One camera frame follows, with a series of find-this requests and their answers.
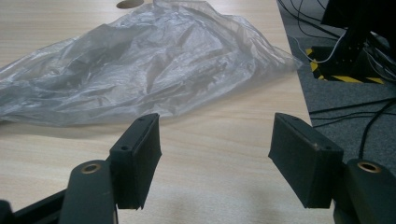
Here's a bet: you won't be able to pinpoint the long black floor cable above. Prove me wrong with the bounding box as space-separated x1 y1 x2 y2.
358 100 396 161

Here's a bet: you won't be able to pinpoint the black wall cables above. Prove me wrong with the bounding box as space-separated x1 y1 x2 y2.
276 0 342 40

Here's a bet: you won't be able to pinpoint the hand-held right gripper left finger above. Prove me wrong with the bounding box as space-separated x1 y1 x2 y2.
108 112 163 210

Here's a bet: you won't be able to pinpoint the black metal stand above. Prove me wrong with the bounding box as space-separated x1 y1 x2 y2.
320 0 396 77

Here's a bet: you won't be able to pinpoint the yellow-black striped floor plate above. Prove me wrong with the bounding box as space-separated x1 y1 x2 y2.
305 46 386 85

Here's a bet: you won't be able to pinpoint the translucent grey plastic bag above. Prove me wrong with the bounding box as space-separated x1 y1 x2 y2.
0 0 303 128

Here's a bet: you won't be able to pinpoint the black floor cables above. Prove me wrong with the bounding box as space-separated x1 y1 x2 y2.
308 97 396 129

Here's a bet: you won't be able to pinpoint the white cable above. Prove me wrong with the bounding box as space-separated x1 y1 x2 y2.
290 30 348 64

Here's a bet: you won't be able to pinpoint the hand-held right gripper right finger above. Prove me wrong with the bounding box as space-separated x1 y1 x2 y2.
268 112 345 209

